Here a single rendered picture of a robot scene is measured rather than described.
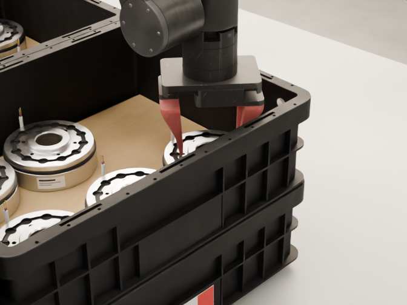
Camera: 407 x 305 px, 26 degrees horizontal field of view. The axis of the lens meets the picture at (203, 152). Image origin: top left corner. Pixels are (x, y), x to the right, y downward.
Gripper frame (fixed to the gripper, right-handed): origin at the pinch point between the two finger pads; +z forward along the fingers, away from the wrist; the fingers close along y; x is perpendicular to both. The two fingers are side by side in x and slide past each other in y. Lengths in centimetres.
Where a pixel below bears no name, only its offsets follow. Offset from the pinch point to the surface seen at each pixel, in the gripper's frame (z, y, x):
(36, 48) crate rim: -6.0, -19.4, 13.6
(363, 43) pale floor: 86, 73, 205
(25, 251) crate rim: -5.7, -17.1, -24.6
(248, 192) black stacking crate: 2.9, 3.6, -5.4
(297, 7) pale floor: 86, 54, 240
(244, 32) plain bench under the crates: 17, 12, 66
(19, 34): 0.7, -24.1, 32.9
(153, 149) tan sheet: 4.1, -6.2, 6.1
